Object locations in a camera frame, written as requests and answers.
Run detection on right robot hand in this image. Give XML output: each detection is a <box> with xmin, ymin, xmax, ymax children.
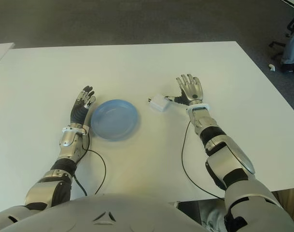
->
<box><xmin>165</xmin><ymin>73</ymin><xmax>204</xmax><ymax>106</ymax></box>

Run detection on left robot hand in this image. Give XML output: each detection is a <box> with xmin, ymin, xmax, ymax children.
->
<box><xmin>70</xmin><ymin>85</ymin><xmax>96</xmax><ymax>126</ymax></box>

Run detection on white wall charger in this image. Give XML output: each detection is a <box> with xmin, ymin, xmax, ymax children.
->
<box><xmin>147</xmin><ymin>94</ymin><xmax>171</xmax><ymax>112</ymax></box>

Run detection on blue plastic plate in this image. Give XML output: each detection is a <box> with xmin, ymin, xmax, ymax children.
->
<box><xmin>90</xmin><ymin>98</ymin><xmax>140</xmax><ymax>141</ymax></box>

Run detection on black office chair base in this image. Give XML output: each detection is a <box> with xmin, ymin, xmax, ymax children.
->
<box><xmin>268</xmin><ymin>12</ymin><xmax>294</xmax><ymax>60</ymax></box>

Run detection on neighbouring white table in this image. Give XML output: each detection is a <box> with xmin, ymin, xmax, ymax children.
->
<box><xmin>0</xmin><ymin>43</ymin><xmax>15</xmax><ymax>70</ymax></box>

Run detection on grey robot torso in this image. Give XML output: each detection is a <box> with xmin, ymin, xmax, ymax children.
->
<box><xmin>0</xmin><ymin>193</ymin><xmax>203</xmax><ymax>232</ymax></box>

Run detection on person leg in jeans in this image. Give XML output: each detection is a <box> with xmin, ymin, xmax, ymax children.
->
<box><xmin>281</xmin><ymin>31</ymin><xmax>294</xmax><ymax>65</ymax></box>

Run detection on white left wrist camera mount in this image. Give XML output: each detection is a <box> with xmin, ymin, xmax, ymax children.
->
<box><xmin>62</xmin><ymin>126</ymin><xmax>89</xmax><ymax>135</ymax></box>

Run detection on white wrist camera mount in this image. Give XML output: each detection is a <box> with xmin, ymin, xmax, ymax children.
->
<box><xmin>62</xmin><ymin>126</ymin><xmax>89</xmax><ymax>135</ymax></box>
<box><xmin>186</xmin><ymin>103</ymin><xmax>210</xmax><ymax>113</ymax></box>

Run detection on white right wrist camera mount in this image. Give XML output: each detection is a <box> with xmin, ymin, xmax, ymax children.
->
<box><xmin>186</xmin><ymin>103</ymin><xmax>210</xmax><ymax>113</ymax></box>

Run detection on thin black cable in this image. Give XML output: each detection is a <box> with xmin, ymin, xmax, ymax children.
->
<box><xmin>181</xmin><ymin>120</ymin><xmax>225</xmax><ymax>200</ymax></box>
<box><xmin>82</xmin><ymin>134</ymin><xmax>107</xmax><ymax>195</ymax></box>

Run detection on thick black cable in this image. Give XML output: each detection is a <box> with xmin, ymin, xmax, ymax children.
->
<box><xmin>72</xmin><ymin>172</ymin><xmax>88</xmax><ymax>196</ymax></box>

